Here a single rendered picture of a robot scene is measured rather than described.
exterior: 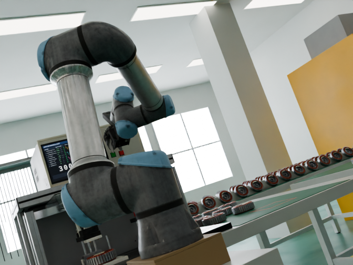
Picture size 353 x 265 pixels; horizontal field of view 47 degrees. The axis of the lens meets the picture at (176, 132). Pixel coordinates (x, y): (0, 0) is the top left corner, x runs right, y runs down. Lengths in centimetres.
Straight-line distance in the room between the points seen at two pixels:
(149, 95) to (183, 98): 813
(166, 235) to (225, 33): 509
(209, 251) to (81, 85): 53
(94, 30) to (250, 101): 460
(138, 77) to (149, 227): 51
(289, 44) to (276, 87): 92
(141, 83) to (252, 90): 449
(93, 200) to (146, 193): 12
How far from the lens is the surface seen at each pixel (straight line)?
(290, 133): 841
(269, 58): 848
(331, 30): 531
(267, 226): 159
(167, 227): 90
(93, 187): 95
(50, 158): 173
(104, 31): 113
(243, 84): 565
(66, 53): 113
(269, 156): 552
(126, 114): 144
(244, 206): 200
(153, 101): 135
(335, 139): 518
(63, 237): 182
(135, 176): 92
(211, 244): 93
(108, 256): 154
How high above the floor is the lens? 91
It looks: 9 degrees up
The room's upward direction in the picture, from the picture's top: 19 degrees counter-clockwise
